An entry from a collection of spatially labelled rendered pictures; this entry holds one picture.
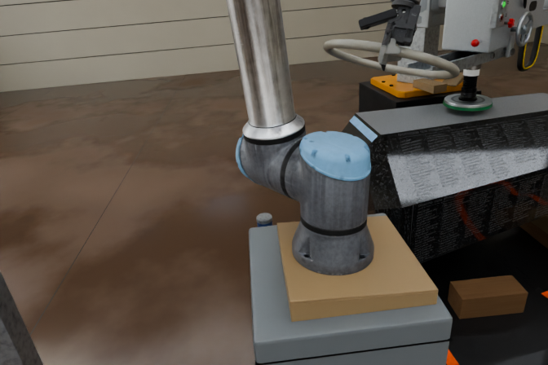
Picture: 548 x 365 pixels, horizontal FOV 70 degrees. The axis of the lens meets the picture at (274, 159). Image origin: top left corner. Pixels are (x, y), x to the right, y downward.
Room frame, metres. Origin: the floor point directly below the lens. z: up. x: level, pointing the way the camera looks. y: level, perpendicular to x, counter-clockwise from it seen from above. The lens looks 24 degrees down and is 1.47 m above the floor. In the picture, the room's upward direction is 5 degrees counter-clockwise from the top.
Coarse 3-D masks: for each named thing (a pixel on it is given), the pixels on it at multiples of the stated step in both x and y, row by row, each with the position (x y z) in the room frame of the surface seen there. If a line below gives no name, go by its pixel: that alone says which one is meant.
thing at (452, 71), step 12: (324, 48) 1.47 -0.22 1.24; (348, 48) 1.31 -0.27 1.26; (360, 48) 1.27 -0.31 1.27; (372, 48) 1.24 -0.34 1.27; (408, 48) 1.22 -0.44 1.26; (348, 60) 1.64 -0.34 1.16; (360, 60) 1.65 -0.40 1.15; (372, 60) 1.66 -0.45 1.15; (420, 60) 1.21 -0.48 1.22; (432, 60) 1.21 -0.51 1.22; (444, 60) 1.23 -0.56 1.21; (396, 72) 1.62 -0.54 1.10; (408, 72) 1.59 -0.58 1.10; (420, 72) 1.55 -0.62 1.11; (432, 72) 1.51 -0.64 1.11; (444, 72) 1.43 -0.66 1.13; (456, 72) 1.28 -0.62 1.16
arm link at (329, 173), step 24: (312, 144) 0.75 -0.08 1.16; (336, 144) 0.75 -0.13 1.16; (360, 144) 0.75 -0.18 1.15; (288, 168) 0.77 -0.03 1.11; (312, 168) 0.71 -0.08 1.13; (336, 168) 0.69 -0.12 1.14; (360, 168) 0.70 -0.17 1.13; (288, 192) 0.77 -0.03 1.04; (312, 192) 0.71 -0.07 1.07; (336, 192) 0.69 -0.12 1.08; (360, 192) 0.70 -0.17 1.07; (312, 216) 0.71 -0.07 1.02; (336, 216) 0.68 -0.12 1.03; (360, 216) 0.70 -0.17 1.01
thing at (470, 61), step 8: (504, 48) 1.90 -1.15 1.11; (512, 48) 1.89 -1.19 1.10; (440, 56) 1.76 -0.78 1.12; (448, 56) 1.80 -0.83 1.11; (456, 56) 1.84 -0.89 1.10; (472, 56) 1.71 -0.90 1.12; (480, 56) 1.76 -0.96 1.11; (488, 56) 1.81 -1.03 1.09; (496, 56) 1.85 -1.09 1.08; (408, 64) 1.61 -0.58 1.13; (416, 64) 1.64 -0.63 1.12; (424, 64) 1.68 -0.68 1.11; (456, 64) 1.63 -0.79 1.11; (464, 64) 1.67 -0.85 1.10; (472, 64) 1.71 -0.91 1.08
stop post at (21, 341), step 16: (0, 272) 0.87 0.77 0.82; (0, 288) 0.84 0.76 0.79; (0, 304) 0.82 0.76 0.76; (0, 320) 0.79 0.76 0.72; (16, 320) 0.85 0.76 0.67; (0, 336) 0.79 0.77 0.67; (16, 336) 0.82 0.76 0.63; (0, 352) 0.79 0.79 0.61; (16, 352) 0.80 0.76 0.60; (32, 352) 0.85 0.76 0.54
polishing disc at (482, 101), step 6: (450, 96) 1.91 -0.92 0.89; (456, 96) 1.90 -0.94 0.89; (480, 96) 1.86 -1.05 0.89; (486, 96) 1.86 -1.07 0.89; (444, 102) 1.86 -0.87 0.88; (450, 102) 1.81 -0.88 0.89; (456, 102) 1.81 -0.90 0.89; (462, 102) 1.80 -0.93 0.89; (468, 102) 1.79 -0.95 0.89; (474, 102) 1.78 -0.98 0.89; (480, 102) 1.78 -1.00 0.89; (486, 102) 1.77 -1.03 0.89
